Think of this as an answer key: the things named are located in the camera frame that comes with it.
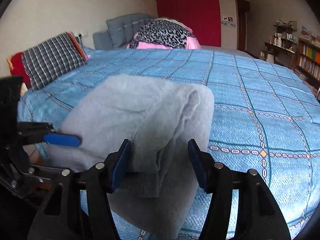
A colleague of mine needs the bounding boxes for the grey sweat pants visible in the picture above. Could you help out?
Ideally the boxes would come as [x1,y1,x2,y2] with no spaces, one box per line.
[47,74,214,239]

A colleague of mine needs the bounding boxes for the red pillow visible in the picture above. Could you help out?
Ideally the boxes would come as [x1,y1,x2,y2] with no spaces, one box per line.
[7,52,31,89]

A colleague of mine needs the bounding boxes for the dark plaid pillow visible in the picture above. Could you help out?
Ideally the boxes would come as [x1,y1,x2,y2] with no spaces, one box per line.
[22,32,88,90]

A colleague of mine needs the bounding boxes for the blue checked bedspread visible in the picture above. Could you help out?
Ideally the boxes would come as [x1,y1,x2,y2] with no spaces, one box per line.
[18,48,319,237]

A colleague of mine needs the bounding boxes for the grey padded headboard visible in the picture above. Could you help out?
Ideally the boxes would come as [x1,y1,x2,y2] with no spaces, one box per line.
[93,13,155,50]

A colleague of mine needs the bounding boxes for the wooden bookshelf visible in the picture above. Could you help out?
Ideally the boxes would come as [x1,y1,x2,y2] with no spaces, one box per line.
[297,37,319,87]

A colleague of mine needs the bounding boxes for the leopard print cloth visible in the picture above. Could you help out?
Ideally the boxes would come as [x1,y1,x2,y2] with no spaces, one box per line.
[130,18,196,49]

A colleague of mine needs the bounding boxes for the pink blanket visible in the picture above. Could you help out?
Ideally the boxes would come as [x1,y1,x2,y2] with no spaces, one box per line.
[126,17,201,50]

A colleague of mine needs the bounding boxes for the white wardrobe panel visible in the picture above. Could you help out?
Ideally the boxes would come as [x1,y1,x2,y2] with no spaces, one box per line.
[219,0,238,49]

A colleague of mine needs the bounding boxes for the red wardrobe door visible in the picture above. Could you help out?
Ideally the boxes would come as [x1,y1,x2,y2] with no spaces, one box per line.
[156,0,221,47]

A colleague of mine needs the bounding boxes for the white wall socket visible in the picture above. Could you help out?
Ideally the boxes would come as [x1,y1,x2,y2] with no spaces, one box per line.
[74,31,88,38]

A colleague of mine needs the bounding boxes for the dark wooden wall shelf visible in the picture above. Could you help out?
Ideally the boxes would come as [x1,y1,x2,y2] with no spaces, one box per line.
[264,20,298,69]

